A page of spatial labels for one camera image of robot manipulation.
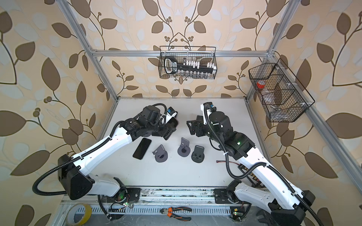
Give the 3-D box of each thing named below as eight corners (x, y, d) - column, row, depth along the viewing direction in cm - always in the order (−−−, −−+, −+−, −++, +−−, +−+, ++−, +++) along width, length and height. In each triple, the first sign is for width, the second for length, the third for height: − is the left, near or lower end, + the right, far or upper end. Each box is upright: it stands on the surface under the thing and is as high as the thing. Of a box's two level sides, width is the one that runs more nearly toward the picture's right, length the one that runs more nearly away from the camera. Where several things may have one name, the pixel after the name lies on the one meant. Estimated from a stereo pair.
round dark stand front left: (158, 165, 87) (156, 160, 80) (153, 155, 91) (150, 149, 84) (168, 158, 89) (167, 153, 83) (163, 149, 93) (161, 143, 87)
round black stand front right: (191, 163, 88) (192, 157, 80) (191, 151, 92) (191, 145, 85) (203, 163, 88) (204, 157, 80) (202, 151, 92) (203, 145, 85)
